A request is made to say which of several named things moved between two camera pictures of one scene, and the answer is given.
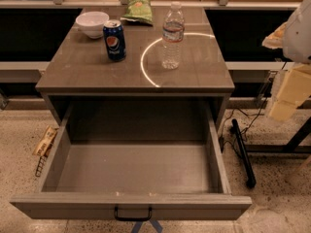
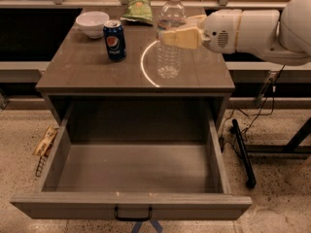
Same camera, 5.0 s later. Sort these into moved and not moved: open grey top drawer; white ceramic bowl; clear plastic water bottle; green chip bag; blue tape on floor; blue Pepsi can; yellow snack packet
Moved: clear plastic water bottle
Not moved: blue tape on floor; open grey top drawer; yellow snack packet; blue Pepsi can; white ceramic bowl; green chip bag
